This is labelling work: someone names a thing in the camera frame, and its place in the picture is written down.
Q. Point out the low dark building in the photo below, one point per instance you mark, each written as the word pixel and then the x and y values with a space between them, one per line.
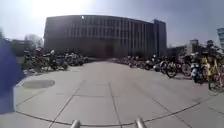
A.
pixel 20 46

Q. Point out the bare trees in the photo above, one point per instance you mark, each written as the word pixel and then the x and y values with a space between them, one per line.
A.
pixel 34 40

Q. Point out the blue scooter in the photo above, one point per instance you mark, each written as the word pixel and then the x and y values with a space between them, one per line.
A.
pixel 196 70

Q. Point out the robot's own part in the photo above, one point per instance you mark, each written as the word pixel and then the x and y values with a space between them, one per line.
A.
pixel 140 123
pixel 76 124

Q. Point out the large dark multistorey building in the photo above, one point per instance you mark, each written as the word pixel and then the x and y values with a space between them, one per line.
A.
pixel 103 36

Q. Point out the grey concrete slab pavement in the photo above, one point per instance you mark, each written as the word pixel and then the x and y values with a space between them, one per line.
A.
pixel 106 93

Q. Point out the round manhole cover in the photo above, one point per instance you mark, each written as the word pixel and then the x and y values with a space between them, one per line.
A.
pixel 37 83

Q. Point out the row of parked bicycles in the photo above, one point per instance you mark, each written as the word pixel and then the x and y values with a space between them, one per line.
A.
pixel 53 61
pixel 173 65

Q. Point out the pale building with window bands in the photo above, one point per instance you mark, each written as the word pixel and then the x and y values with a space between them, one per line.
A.
pixel 221 36

